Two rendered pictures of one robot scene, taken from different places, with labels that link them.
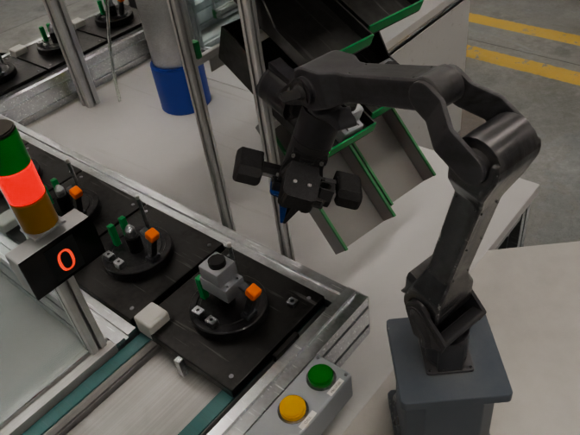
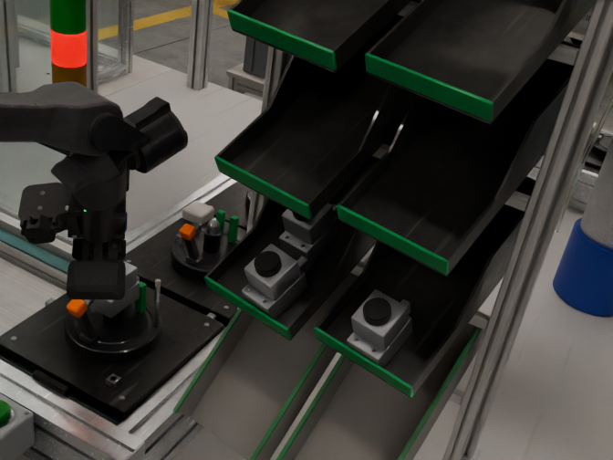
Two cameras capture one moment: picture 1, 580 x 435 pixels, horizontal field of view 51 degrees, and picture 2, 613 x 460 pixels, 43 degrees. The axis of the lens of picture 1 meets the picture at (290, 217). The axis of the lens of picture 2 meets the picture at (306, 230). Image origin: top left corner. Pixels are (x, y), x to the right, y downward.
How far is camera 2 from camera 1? 1.04 m
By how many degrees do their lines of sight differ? 55
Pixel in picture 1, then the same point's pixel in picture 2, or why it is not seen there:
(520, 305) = not seen: outside the picture
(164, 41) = (597, 197)
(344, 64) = (52, 97)
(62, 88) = not seen: hidden behind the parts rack
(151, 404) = (22, 306)
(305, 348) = (48, 404)
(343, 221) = (233, 406)
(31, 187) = (57, 51)
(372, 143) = (380, 412)
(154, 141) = not seen: hidden behind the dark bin
